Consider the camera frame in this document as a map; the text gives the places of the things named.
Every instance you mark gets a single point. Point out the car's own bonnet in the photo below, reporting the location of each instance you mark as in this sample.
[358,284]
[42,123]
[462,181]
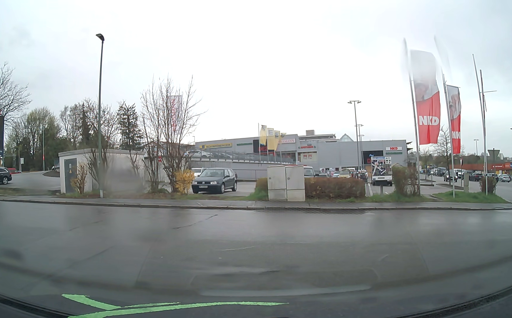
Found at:
[309,307]

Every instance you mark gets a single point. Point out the bare brown bush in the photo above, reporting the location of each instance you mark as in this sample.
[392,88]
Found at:
[404,181]

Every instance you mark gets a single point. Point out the small red flag on pole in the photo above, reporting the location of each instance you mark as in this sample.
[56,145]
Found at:
[454,119]

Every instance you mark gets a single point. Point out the grey shopping centre building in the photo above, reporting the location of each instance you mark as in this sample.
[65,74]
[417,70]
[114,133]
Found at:
[340,154]

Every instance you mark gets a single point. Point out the white parked car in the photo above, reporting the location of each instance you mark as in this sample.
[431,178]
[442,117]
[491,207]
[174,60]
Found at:
[197,171]

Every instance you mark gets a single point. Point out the small brown bush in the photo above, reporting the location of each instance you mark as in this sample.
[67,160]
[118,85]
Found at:
[487,184]

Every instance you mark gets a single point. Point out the large red flag on pole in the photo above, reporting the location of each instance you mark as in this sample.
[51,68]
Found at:
[428,110]

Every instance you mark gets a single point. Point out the tall grey lamp post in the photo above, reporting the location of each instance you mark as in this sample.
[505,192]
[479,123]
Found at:
[100,132]

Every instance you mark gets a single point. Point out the row of trees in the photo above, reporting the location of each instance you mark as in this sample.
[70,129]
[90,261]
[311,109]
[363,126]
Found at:
[39,137]

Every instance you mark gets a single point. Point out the faded red flag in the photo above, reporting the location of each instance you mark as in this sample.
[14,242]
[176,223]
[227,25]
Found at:
[174,112]

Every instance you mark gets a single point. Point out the grass verge with shrubs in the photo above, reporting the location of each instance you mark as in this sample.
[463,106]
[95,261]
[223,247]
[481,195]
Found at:
[256,195]

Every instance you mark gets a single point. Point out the bare flagpoles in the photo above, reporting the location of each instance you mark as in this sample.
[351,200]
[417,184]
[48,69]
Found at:
[483,132]

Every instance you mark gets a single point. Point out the car park asphalt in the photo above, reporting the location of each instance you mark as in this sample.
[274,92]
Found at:
[242,188]

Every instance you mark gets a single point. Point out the ramp with railing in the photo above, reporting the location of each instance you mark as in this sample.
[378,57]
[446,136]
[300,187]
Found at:
[238,157]

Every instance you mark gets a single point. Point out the brown hedge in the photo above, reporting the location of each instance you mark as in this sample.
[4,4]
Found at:
[333,187]

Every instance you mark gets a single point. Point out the grey pavement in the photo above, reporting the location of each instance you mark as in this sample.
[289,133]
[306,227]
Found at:
[194,203]

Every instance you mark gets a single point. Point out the row of parked cars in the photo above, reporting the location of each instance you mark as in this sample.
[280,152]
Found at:
[474,176]

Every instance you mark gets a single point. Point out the grey asphalt road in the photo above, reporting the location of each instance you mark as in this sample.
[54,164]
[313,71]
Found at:
[238,229]

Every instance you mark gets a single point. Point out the yellow flowering bush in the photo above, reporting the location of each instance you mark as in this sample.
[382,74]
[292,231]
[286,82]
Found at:
[184,181]

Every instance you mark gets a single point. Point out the bare shrubs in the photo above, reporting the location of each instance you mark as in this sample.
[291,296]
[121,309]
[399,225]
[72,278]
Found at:
[167,145]

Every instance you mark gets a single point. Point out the yellow flags on poles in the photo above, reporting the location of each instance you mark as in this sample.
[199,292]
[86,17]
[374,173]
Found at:
[272,139]

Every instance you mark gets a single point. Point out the double-headed lamp post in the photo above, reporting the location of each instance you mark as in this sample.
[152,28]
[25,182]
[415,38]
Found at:
[356,132]

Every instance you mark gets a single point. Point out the small white utility building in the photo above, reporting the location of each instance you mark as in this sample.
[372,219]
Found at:
[119,170]

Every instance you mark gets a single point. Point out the pale grey street cabinet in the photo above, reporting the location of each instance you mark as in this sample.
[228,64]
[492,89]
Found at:
[295,183]
[276,183]

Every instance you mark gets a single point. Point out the dark parked car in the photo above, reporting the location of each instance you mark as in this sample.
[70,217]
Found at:
[214,181]

